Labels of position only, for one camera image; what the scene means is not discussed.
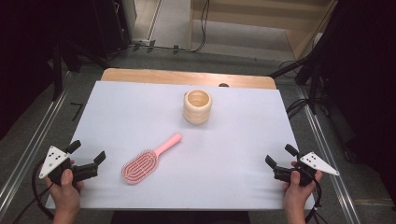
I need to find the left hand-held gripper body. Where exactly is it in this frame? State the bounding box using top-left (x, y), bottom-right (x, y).
top-left (38, 145), bottom-right (99, 187)

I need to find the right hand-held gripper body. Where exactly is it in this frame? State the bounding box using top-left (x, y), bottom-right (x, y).
top-left (274, 151), bottom-right (340, 187)

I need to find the pink hairbrush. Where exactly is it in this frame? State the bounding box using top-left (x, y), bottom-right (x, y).
top-left (120, 133), bottom-right (183, 186)

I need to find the cream ribbed wooden cup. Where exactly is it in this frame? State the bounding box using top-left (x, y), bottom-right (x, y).
top-left (182, 89), bottom-right (213, 126)

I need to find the person's left hand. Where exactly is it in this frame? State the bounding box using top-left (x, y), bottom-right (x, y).
top-left (45, 160), bottom-right (84, 215)

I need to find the person's right hand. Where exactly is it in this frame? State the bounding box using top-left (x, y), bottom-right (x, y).
top-left (282, 161), bottom-right (323, 217)

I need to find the white table cover sheet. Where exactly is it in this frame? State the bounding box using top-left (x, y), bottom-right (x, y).
top-left (46, 80), bottom-right (316, 211)

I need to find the black curtain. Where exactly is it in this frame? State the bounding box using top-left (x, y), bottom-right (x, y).
top-left (306, 0), bottom-right (396, 200)
top-left (0, 0), bottom-right (94, 141)

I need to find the black cabinet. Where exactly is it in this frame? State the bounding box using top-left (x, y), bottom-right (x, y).
top-left (92, 0), bottom-right (134, 60)

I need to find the light wooden furniture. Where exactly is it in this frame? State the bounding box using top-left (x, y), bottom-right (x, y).
top-left (188, 0), bottom-right (339, 61)

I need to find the metal floor rail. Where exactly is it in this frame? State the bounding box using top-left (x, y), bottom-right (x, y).
top-left (294, 84), bottom-right (362, 224)
top-left (0, 71), bottom-right (74, 218)

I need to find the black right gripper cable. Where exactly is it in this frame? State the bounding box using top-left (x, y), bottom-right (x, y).
top-left (304, 179), bottom-right (328, 224)

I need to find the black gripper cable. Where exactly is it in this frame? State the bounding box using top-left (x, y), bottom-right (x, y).
top-left (12, 158), bottom-right (56, 224)
top-left (304, 179), bottom-right (328, 224)

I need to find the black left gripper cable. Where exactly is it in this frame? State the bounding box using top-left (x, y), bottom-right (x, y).
top-left (12, 158), bottom-right (56, 224)

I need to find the black floor cable bundle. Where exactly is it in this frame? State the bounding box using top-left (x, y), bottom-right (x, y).
top-left (285, 98), bottom-right (312, 120)

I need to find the black hanging cable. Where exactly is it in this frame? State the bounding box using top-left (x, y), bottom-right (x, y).
top-left (134, 0), bottom-right (210, 54)

